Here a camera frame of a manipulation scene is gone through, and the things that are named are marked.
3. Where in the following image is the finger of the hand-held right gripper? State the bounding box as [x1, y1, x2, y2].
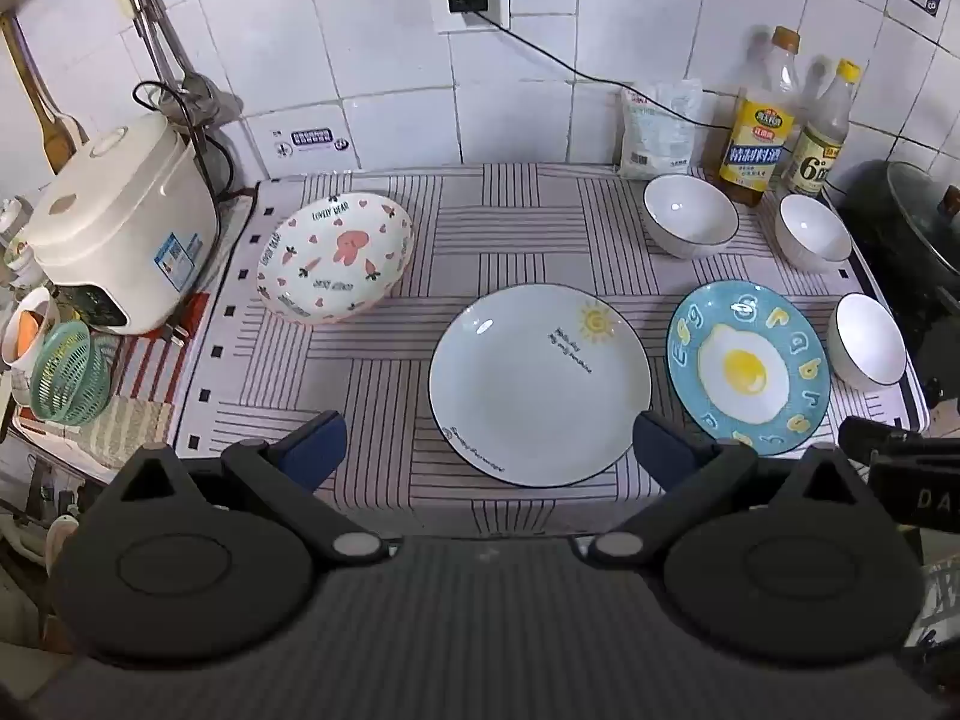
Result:
[838, 415, 928, 467]

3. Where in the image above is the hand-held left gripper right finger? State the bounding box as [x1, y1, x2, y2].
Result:
[570, 411, 895, 563]

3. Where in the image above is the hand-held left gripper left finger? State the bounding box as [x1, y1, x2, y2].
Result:
[81, 411, 395, 563]

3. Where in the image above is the small white bowl dark rim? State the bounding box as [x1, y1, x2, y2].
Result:
[827, 292, 907, 391]
[775, 194, 854, 273]

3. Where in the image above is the blue fried egg plate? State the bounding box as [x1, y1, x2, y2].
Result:
[666, 279, 832, 457]

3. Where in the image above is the white plate with sun print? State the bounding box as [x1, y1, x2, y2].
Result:
[428, 283, 653, 487]

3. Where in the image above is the rabbit print plate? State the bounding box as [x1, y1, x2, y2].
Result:
[256, 192, 415, 325]

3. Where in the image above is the red striped cloth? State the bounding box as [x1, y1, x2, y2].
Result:
[111, 291, 211, 407]

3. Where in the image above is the glass wok lid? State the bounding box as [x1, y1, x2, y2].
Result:
[885, 161, 960, 280]

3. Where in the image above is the black wok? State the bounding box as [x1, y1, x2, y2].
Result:
[836, 157, 960, 361]

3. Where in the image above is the large white bowl dark rim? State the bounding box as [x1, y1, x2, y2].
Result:
[643, 174, 740, 260]

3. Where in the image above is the striped tablecloth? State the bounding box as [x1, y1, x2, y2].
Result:
[169, 163, 932, 538]

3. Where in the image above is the green plastic basket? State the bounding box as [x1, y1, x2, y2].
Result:
[30, 320, 115, 423]

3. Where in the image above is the clear vinegar bottle yellow cap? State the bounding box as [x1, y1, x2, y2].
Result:
[785, 58, 863, 200]

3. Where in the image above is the white rice cooker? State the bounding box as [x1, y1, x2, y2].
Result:
[26, 112, 222, 336]

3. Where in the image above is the white cup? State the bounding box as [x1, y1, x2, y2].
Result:
[3, 291, 62, 392]

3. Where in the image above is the white powder bag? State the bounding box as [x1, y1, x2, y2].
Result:
[619, 80, 704, 182]

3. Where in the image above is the yellow label cooking wine bottle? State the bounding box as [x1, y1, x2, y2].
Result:
[718, 26, 802, 208]

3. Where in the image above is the wooden spatula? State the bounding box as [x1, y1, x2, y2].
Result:
[0, 13, 85, 175]

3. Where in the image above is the black rice cooker cord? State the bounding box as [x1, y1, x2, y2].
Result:
[133, 80, 235, 205]

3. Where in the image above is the black power cable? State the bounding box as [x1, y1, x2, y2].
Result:
[474, 0, 734, 130]

